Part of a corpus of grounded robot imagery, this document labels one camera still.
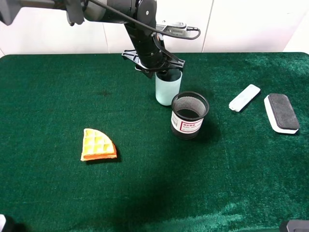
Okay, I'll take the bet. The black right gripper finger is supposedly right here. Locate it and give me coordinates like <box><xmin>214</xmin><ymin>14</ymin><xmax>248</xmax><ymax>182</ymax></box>
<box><xmin>164</xmin><ymin>54</ymin><xmax>185</xmax><ymax>72</ymax></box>

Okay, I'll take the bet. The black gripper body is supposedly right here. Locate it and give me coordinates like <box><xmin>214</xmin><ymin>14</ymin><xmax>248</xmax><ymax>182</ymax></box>
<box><xmin>124</xmin><ymin>24</ymin><xmax>167</xmax><ymax>71</ymax></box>

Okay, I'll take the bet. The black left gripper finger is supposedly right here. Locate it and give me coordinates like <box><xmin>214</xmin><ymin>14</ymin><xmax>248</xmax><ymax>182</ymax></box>
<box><xmin>122</xmin><ymin>49</ymin><xmax>140</xmax><ymax>64</ymax></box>

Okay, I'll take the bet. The light blue plastic cup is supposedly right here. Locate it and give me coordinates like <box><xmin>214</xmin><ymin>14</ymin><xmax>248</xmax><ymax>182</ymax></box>
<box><xmin>155</xmin><ymin>69</ymin><xmax>183</xmax><ymax>106</ymax></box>

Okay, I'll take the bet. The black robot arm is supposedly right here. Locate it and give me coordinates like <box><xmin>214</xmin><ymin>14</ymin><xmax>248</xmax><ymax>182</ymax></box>
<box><xmin>0</xmin><ymin>0</ymin><xmax>185</xmax><ymax>75</ymax></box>

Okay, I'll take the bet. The black mesh pen holder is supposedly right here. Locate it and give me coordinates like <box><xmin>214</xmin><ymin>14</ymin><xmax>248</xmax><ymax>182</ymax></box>
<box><xmin>171</xmin><ymin>91</ymin><xmax>210</xmax><ymax>140</ymax></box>

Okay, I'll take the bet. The yellow waffle slice toy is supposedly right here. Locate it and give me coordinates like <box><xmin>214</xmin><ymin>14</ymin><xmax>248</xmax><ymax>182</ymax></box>
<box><xmin>81</xmin><ymin>128</ymin><xmax>117</xmax><ymax>161</ymax></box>

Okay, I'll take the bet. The white whiteboard eraser black felt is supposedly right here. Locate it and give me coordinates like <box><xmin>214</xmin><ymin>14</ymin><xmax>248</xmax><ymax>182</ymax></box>
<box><xmin>264</xmin><ymin>93</ymin><xmax>300</xmax><ymax>134</ymax></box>

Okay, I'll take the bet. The green velvet tablecloth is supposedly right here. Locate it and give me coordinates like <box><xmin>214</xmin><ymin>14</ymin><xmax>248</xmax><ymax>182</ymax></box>
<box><xmin>0</xmin><ymin>53</ymin><xmax>309</xmax><ymax>232</ymax></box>

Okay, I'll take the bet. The black base right corner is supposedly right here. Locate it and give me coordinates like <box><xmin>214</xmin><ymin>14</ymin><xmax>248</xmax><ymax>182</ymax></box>
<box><xmin>279</xmin><ymin>220</ymin><xmax>309</xmax><ymax>232</ymax></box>

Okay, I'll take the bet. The black white base left corner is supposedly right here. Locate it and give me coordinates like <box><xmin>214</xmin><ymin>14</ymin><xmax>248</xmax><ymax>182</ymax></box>
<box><xmin>0</xmin><ymin>214</ymin><xmax>18</xmax><ymax>232</ymax></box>

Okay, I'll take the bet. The black cable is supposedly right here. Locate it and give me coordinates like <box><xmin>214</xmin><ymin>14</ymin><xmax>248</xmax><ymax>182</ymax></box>
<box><xmin>89</xmin><ymin>0</ymin><xmax>202</xmax><ymax>40</ymax></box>

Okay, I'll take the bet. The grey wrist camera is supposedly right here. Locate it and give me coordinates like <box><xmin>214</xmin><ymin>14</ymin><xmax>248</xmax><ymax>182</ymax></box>
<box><xmin>156</xmin><ymin>20</ymin><xmax>190</xmax><ymax>39</ymax></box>

